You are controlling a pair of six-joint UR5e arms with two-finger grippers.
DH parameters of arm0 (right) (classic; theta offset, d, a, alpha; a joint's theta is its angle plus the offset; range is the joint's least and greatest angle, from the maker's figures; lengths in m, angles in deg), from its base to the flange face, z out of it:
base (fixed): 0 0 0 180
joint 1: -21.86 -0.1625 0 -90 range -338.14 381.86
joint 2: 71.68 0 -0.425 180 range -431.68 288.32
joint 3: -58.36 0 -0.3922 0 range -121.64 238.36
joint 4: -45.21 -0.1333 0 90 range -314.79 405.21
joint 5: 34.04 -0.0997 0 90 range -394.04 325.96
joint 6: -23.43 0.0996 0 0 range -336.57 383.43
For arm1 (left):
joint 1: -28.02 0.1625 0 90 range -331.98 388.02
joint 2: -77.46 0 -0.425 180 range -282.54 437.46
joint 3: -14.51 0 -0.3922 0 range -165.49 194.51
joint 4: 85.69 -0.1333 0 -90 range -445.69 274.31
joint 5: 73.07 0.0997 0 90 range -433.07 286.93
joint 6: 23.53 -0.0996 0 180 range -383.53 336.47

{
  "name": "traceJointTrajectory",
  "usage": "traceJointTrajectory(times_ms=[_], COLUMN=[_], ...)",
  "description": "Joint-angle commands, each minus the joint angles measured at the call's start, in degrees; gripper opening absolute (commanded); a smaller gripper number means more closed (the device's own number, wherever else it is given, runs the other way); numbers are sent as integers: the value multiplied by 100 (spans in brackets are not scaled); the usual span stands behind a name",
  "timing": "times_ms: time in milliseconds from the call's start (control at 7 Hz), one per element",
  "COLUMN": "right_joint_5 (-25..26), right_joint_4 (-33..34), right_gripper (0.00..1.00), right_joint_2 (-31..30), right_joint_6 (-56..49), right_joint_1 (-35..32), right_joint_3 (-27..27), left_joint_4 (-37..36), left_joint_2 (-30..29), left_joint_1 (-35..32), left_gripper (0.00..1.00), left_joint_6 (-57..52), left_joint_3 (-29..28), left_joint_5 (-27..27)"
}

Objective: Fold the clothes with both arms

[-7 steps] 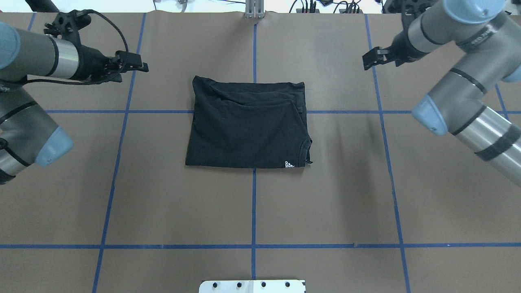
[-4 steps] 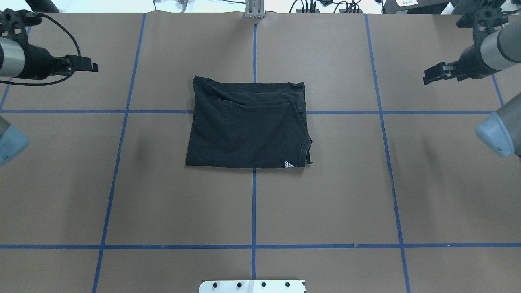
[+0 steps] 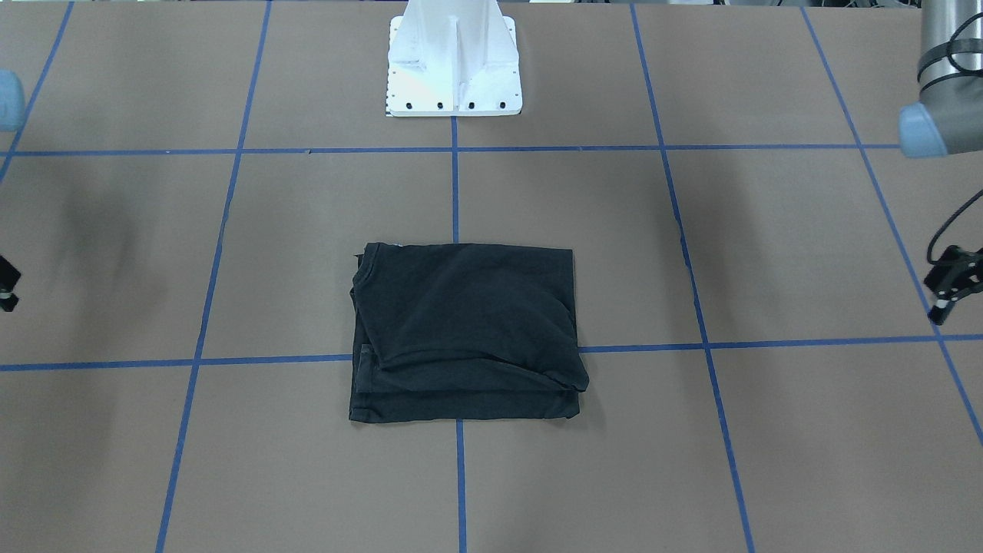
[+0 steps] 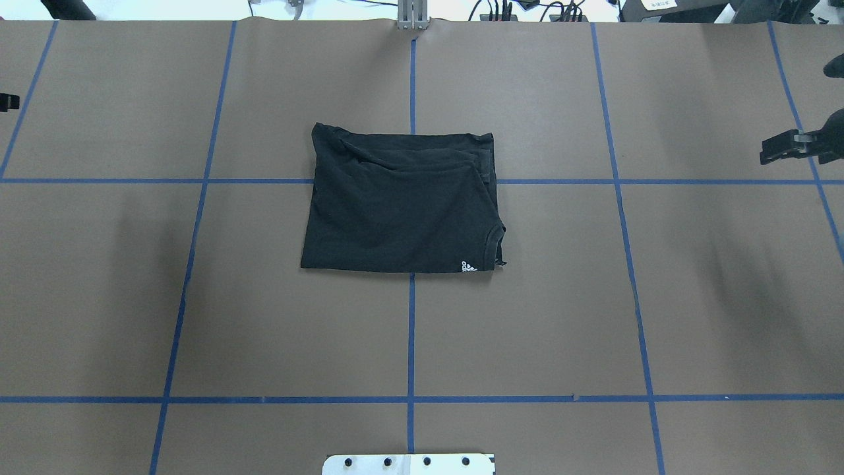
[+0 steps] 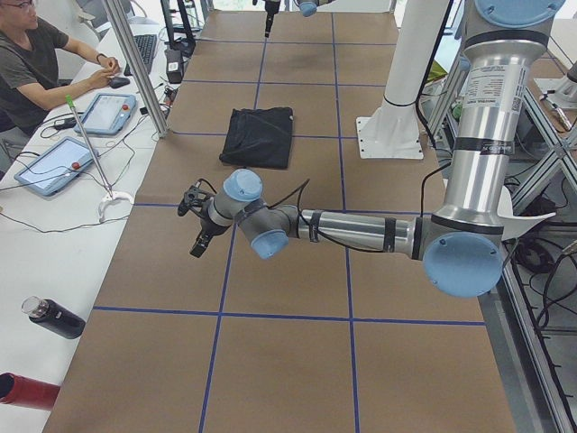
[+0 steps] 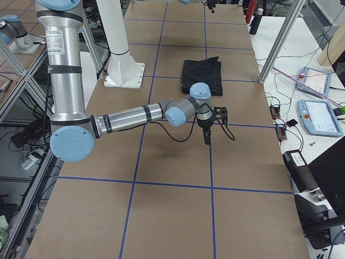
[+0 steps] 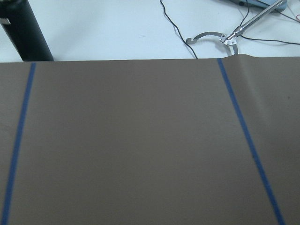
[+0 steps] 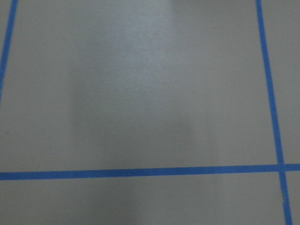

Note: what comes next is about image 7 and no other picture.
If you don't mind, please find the metal reacher grabber tool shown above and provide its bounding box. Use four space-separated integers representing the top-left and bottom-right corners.
186 0 284 54

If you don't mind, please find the black bottle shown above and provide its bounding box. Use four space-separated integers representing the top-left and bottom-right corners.
0 0 53 61

